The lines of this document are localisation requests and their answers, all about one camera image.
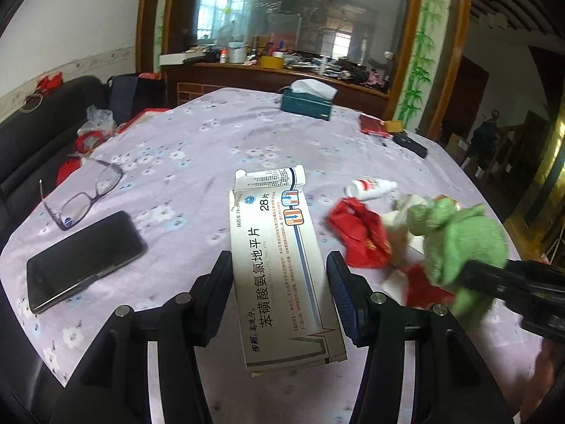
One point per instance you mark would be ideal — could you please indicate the black wallet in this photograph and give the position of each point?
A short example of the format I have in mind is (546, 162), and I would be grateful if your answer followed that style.
(403, 140)

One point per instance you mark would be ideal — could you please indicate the red packet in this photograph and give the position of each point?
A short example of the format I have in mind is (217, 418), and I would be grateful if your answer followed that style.
(373, 126)

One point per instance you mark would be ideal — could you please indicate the large framed mirror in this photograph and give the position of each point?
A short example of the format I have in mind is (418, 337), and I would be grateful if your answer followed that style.
(409, 50)

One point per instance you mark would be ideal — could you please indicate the teal tissue box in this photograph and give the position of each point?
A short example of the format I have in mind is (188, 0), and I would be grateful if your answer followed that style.
(308, 97)

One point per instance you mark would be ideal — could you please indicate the wooden sideboard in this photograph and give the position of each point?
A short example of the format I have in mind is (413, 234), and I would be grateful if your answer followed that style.
(190, 81)

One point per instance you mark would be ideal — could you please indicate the black smartphone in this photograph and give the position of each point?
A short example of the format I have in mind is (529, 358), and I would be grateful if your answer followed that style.
(86, 256)

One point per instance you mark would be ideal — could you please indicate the yellow tape roll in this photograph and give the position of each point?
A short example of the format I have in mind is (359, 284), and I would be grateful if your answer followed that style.
(394, 126)

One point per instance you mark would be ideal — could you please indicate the purple-framed eyeglasses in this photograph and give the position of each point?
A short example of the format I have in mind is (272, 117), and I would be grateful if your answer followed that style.
(74, 209)

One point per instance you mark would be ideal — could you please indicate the white medicine box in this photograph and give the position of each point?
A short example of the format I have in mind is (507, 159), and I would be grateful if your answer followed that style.
(287, 317)

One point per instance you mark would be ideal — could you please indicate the black sofa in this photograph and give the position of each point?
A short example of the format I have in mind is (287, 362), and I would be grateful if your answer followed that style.
(35, 145)

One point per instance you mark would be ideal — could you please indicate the floral purple tablecloth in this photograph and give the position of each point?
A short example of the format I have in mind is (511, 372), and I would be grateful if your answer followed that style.
(186, 172)

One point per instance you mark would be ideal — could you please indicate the green cloth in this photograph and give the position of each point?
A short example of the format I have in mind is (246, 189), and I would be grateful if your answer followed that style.
(452, 236)

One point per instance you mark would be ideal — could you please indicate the clear plastic bag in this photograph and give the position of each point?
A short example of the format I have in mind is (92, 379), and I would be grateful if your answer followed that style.
(98, 128)

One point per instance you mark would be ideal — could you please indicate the crumpled red wrapper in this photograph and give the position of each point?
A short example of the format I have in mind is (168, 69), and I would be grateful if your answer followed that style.
(363, 234)

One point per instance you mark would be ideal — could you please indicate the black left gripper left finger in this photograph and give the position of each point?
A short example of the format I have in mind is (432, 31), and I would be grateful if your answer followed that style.
(110, 383)

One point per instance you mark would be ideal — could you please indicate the white spray bottle red label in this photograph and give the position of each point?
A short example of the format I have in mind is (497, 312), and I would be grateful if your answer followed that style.
(369, 188)

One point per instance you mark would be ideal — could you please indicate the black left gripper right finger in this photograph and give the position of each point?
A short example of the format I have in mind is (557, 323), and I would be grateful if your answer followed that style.
(452, 382)

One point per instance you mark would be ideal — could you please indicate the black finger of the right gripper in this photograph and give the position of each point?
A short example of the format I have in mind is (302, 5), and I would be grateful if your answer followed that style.
(534, 290)

